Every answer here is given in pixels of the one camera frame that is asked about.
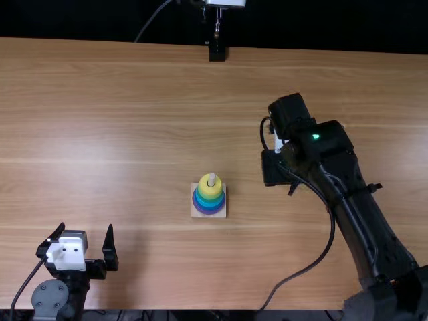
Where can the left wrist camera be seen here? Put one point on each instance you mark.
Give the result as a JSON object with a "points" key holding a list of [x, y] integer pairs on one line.
{"points": [[68, 255]]}

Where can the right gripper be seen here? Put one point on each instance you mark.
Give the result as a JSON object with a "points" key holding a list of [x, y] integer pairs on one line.
{"points": [[272, 170]]}

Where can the wooden peg base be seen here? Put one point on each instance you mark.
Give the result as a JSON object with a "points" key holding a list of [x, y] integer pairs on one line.
{"points": [[194, 214]]}

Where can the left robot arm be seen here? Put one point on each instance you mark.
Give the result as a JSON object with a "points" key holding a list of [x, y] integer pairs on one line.
{"points": [[50, 296]]}

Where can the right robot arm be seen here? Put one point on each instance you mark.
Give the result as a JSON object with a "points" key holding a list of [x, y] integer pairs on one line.
{"points": [[361, 217]]}

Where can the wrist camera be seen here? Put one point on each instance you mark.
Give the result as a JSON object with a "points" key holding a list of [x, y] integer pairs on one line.
{"points": [[68, 255], [277, 146]]}

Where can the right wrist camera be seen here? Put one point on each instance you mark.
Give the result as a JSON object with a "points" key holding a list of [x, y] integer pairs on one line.
{"points": [[277, 146]]}

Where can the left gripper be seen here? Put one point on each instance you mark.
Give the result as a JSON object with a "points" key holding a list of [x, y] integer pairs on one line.
{"points": [[97, 269]]}

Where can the black clamp stand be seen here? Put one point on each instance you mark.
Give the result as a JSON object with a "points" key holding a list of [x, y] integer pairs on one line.
{"points": [[216, 53]]}

